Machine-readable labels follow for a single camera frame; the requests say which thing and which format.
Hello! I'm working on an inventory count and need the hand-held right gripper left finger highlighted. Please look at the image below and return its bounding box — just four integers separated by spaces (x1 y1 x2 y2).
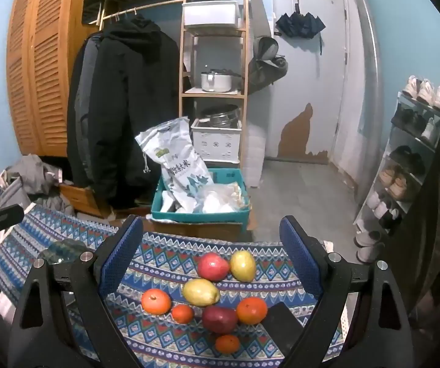
7 215 144 368

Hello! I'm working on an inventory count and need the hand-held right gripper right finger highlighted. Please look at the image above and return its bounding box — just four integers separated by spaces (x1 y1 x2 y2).
279 215 414 368

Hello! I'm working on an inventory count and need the large orange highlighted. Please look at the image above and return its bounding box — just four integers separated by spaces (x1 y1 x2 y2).
236 297 268 325
141 288 172 315

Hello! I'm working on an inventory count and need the clear glass bowl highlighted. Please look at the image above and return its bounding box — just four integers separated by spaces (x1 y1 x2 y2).
38 240 86 265

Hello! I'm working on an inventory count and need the small orange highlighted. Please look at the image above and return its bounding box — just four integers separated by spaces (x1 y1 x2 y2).
215 335 241 355
171 304 195 324

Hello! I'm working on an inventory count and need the bright red apple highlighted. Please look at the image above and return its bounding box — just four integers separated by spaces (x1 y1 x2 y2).
197 253 231 280

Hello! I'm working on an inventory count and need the dark red apple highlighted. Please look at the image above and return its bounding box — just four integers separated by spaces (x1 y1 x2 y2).
202 305 239 334

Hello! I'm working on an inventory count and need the grey tote bag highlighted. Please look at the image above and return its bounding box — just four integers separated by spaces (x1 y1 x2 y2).
0 178 33 219

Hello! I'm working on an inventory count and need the patterned blue tablecloth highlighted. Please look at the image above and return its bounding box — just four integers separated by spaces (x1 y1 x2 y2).
0 203 349 368

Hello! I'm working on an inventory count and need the grey clothes pile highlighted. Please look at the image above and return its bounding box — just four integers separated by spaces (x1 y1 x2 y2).
7 154 75 215

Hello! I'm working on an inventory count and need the brown wooden box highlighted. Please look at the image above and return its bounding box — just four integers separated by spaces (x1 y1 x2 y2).
59 182 113 217

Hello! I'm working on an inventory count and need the black flat object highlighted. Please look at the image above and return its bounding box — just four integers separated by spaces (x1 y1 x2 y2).
260 302 307 357

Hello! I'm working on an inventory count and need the grey slipper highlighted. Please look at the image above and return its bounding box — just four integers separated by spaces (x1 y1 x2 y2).
358 242 385 263
354 231 382 248

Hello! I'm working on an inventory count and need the cardboard box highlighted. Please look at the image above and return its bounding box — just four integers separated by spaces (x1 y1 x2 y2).
145 215 257 242

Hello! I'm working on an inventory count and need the teal plastic bin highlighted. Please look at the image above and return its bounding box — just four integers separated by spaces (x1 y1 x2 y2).
151 168 252 225

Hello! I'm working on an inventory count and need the clear plastic bag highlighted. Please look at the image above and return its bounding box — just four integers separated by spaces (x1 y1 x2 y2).
195 184 249 213

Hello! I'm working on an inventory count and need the white printed rice bag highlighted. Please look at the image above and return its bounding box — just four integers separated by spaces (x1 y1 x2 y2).
135 117 215 213

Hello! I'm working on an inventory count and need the group of assorted shoes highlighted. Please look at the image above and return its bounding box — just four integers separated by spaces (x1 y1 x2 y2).
366 76 440 231

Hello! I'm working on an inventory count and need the grey hanging jacket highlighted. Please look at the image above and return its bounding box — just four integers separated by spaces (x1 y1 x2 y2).
72 34 104 169

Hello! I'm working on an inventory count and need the white perforated crate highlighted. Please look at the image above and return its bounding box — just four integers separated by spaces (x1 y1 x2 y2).
191 118 242 163

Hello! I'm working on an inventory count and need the wooden louvered wardrobe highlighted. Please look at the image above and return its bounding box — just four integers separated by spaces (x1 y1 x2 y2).
6 0 102 158

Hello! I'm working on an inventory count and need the black hooded coat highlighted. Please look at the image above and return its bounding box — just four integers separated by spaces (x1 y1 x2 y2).
67 13 182 209

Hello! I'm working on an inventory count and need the white shoe rack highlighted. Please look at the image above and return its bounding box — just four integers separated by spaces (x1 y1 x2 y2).
354 90 440 238

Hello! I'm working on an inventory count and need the steel steamer pot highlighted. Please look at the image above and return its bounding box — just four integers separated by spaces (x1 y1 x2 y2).
201 104 241 127

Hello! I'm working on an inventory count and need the pale blue door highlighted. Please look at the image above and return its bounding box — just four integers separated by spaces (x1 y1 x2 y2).
271 0 349 165

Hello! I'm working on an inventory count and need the grey metal pipe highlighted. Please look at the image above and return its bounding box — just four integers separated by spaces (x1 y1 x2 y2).
348 0 385 200

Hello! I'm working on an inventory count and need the grey hanging bag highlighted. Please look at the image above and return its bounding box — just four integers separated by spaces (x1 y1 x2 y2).
248 34 290 94

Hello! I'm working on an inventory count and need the white cooking pot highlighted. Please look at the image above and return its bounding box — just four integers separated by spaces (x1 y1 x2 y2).
200 70 241 93

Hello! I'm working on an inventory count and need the wooden shelf rack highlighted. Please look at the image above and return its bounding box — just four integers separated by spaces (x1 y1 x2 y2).
178 0 251 169

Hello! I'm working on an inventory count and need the dark blue folded umbrella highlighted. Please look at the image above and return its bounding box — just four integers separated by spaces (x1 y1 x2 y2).
275 3 326 55

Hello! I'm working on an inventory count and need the large white storage box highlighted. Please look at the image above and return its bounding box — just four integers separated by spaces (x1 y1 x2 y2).
182 1 241 29

